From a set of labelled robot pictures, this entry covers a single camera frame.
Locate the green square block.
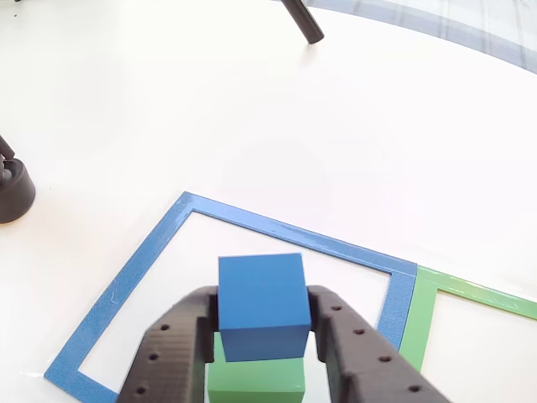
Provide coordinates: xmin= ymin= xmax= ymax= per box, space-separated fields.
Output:
xmin=206 ymin=331 xmax=307 ymax=403

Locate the green square frame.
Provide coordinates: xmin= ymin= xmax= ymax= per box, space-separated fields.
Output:
xmin=398 ymin=265 xmax=537 ymax=373

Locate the blue square frame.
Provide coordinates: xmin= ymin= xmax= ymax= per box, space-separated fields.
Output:
xmin=44 ymin=191 xmax=420 ymax=403

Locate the small blue cube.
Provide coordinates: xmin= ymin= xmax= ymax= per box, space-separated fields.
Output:
xmin=217 ymin=253 xmax=312 ymax=363

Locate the black camera tripod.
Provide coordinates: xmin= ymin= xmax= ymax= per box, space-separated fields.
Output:
xmin=0 ymin=0 xmax=326 ymax=224

